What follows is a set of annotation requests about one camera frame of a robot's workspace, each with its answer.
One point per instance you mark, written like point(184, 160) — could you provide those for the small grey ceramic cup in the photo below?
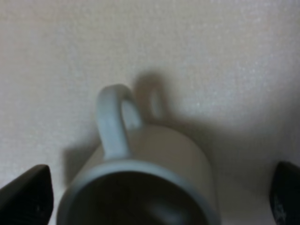
point(141, 174)

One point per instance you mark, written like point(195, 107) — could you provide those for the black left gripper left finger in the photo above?
point(28, 199)

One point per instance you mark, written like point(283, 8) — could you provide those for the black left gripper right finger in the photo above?
point(284, 194)

